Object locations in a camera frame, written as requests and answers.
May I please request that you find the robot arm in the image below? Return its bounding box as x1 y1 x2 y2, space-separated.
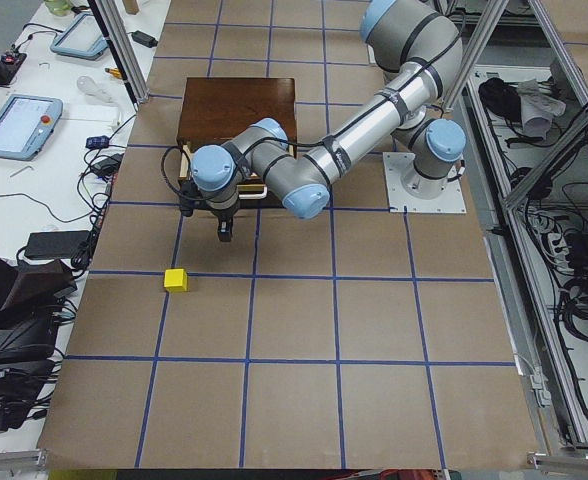
179 1 466 242

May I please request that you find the aluminium frame post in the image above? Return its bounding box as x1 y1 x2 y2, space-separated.
88 0 149 105

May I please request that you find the near teach pendant tablet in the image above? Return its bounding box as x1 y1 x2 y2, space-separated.
0 94 63 161

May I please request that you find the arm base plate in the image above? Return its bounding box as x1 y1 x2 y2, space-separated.
383 152 467 215

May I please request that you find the black power adapter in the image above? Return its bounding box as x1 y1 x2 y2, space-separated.
24 230 90 260

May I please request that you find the far teach pendant tablet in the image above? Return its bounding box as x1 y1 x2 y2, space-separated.
50 12 108 60

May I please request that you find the teach pendant tablet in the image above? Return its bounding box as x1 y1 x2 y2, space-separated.
0 94 63 161
50 12 108 60

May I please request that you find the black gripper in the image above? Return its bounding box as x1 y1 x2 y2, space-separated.
204 192 239 243

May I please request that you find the yellow cube block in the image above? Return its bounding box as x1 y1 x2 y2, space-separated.
163 268 189 293

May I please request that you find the dark wooden drawer cabinet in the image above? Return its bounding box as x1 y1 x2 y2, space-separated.
175 76 299 211

